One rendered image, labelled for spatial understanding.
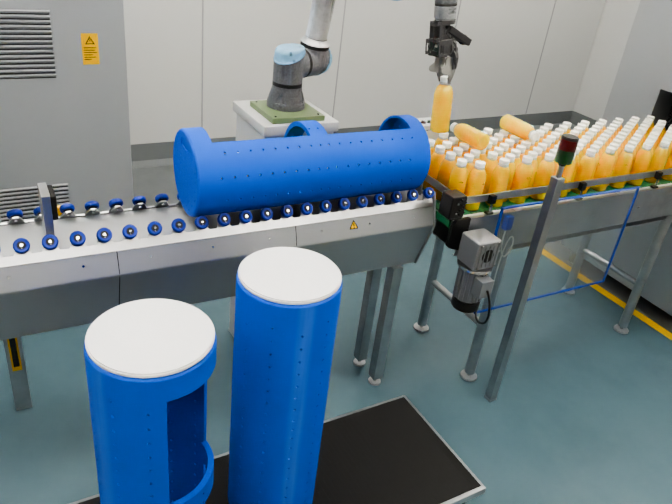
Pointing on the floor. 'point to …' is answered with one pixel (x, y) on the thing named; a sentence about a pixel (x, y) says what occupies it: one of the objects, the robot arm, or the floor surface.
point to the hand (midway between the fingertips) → (445, 78)
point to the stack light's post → (525, 284)
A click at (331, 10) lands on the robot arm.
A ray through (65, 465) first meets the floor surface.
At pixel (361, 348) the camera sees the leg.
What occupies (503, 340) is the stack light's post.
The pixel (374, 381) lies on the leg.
